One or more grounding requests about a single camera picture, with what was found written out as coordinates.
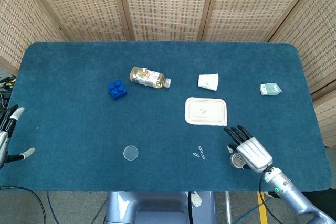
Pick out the blue floor cable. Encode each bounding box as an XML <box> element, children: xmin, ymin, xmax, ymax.
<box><xmin>47</xmin><ymin>191</ymin><xmax>57</xmax><ymax>224</ymax></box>

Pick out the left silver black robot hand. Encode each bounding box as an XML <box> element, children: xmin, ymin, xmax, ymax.
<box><xmin>0</xmin><ymin>104</ymin><xmax>36</xmax><ymax>168</ymax></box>

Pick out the white paper cup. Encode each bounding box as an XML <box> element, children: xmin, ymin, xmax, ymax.
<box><xmin>197</xmin><ymin>73</ymin><xmax>219</xmax><ymax>92</ymax></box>

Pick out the white perforated bracket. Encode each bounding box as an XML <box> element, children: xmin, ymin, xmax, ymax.
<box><xmin>190</xmin><ymin>191</ymin><xmax>203</xmax><ymax>209</ymax></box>

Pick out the white lidded lunch box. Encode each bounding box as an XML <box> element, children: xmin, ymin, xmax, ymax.
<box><xmin>184</xmin><ymin>97</ymin><xmax>228</xmax><ymax>127</ymax></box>

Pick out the green white tissue pack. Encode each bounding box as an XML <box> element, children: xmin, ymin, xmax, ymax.
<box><xmin>259</xmin><ymin>82</ymin><xmax>283</xmax><ymax>96</ymax></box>

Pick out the metal table leg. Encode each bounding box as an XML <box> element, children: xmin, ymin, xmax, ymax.
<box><xmin>225</xmin><ymin>191</ymin><xmax>233</xmax><ymax>224</ymax></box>

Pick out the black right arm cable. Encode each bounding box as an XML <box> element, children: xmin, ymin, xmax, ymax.
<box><xmin>258</xmin><ymin>174</ymin><xmax>281</xmax><ymax>224</ymax></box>

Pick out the blue building block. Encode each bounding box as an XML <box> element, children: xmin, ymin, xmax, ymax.
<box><xmin>108</xmin><ymin>79</ymin><xmax>129</xmax><ymax>101</ymax></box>

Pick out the blue grey robot torso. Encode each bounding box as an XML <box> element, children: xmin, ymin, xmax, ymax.
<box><xmin>104</xmin><ymin>191</ymin><xmax>218</xmax><ymax>224</ymax></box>

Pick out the tea bottle with label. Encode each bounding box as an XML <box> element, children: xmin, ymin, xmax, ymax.
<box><xmin>129</xmin><ymin>66</ymin><xmax>172</xmax><ymax>89</ymax></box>

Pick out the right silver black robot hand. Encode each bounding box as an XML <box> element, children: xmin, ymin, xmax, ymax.
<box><xmin>223</xmin><ymin>125</ymin><xmax>274</xmax><ymax>174</ymax></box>

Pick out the round clear paper clip box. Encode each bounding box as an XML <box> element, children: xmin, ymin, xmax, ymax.
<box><xmin>229</xmin><ymin>153</ymin><xmax>247</xmax><ymax>169</ymax></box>

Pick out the woven folding screen panel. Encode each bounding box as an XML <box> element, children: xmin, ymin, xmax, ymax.
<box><xmin>0</xmin><ymin>0</ymin><xmax>66</xmax><ymax>75</ymax></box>
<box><xmin>269</xmin><ymin>0</ymin><xmax>336</xmax><ymax>96</ymax></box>
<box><xmin>115</xmin><ymin>0</ymin><xmax>218</xmax><ymax>42</ymax></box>
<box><xmin>22</xmin><ymin>0</ymin><xmax>133</xmax><ymax>42</ymax></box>
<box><xmin>311</xmin><ymin>76</ymin><xmax>336</xmax><ymax>148</ymax></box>
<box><xmin>199</xmin><ymin>0</ymin><xmax>322</xmax><ymax>43</ymax></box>

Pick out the black floor cable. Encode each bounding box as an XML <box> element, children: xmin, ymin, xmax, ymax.
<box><xmin>0</xmin><ymin>186</ymin><xmax>45</xmax><ymax>224</ymax></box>

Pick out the round clear plastic lid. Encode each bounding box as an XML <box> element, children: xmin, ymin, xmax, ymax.
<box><xmin>123</xmin><ymin>145</ymin><xmax>139</xmax><ymax>161</ymax></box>

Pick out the bundle of black yellow cables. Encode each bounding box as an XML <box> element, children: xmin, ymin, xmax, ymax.
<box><xmin>0</xmin><ymin>76</ymin><xmax>16</xmax><ymax>109</ymax></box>

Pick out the blue felt table cover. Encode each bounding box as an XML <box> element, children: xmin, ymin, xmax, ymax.
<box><xmin>0</xmin><ymin>41</ymin><xmax>333</xmax><ymax>193</ymax></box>

